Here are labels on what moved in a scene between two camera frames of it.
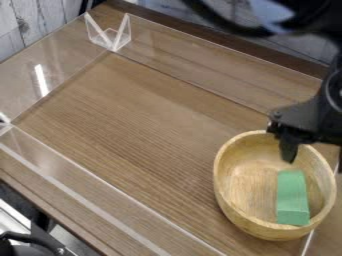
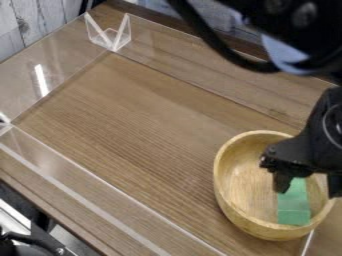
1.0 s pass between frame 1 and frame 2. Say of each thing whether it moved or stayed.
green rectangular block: stayed
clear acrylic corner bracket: stayed
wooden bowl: stayed
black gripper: moved
